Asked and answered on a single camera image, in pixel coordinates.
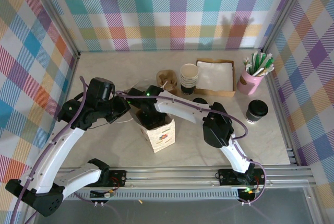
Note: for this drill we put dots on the white paper gift bag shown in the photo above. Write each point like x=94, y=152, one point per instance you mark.
x=161, y=138

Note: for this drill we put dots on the black cup lid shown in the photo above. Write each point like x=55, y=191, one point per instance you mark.
x=258, y=107

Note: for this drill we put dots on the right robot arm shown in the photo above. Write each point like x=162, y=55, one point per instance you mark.
x=180, y=106

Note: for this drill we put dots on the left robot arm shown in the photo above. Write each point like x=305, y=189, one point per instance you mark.
x=60, y=145

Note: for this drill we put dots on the brown pulp cup carrier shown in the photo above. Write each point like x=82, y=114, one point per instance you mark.
x=167, y=76

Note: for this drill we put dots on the black lid stack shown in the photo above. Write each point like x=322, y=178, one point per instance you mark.
x=200, y=100

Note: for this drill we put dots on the paper cup stack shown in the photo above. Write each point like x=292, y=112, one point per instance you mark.
x=189, y=70

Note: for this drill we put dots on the brown cardboard napkin box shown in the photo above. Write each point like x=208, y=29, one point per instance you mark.
x=227, y=94

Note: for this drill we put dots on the small controller board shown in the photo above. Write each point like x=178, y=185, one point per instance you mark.
x=108, y=194
x=248, y=191

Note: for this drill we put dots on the small tan stick piece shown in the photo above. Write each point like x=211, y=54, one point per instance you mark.
x=140, y=201

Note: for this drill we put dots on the pink tin cup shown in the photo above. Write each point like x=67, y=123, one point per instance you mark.
x=250, y=85

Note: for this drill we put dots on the brown wrapped straw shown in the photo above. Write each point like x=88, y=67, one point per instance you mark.
x=262, y=72

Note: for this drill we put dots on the green wrapped straw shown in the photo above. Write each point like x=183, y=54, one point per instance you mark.
x=268, y=60
x=257, y=60

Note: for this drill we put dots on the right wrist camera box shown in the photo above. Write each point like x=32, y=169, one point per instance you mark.
x=137, y=94

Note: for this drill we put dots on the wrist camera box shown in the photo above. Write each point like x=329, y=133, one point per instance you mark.
x=100, y=89
x=137, y=94

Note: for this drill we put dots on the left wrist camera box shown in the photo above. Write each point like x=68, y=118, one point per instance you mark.
x=100, y=89

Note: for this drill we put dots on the aluminium frame floor rail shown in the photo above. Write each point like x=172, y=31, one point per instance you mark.
x=73, y=63
x=272, y=84

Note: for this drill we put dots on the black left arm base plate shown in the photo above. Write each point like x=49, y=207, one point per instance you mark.
x=117, y=175

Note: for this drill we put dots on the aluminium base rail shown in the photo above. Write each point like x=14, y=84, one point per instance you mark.
x=169, y=177

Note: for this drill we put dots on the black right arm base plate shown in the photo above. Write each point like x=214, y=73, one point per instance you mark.
x=225, y=177

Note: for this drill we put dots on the aluminium frame post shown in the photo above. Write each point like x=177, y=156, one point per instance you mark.
x=55, y=12
x=284, y=12

